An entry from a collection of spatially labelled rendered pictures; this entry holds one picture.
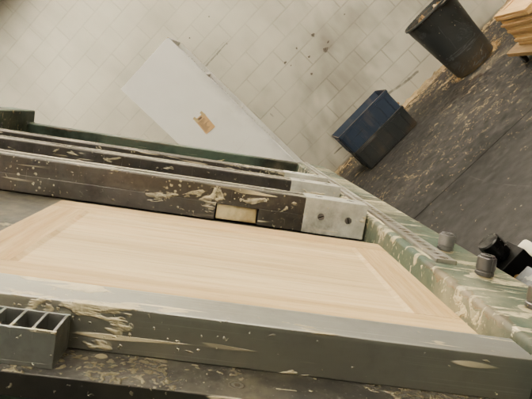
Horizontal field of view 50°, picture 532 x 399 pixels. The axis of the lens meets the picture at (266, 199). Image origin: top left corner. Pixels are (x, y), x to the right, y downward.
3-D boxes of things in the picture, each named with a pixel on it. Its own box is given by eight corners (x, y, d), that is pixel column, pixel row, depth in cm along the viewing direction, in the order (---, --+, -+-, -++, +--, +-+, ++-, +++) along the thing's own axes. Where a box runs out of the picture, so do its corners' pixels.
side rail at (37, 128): (294, 189, 235) (298, 163, 234) (24, 150, 227) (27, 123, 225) (292, 187, 243) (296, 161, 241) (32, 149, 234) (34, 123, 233)
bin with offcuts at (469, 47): (509, 39, 475) (457, -18, 466) (463, 85, 484) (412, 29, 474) (487, 43, 526) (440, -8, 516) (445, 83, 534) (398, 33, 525)
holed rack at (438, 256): (456, 265, 79) (457, 260, 79) (435, 262, 79) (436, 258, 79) (306, 163, 242) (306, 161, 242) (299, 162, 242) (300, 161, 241)
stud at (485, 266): (496, 280, 73) (501, 258, 73) (478, 278, 73) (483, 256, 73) (488, 275, 76) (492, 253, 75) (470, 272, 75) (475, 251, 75)
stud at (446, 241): (454, 253, 87) (458, 235, 87) (439, 252, 87) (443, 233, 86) (449, 250, 89) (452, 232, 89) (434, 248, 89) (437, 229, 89)
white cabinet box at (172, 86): (344, 209, 484) (167, 36, 455) (297, 256, 493) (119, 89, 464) (336, 195, 544) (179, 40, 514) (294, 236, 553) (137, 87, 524)
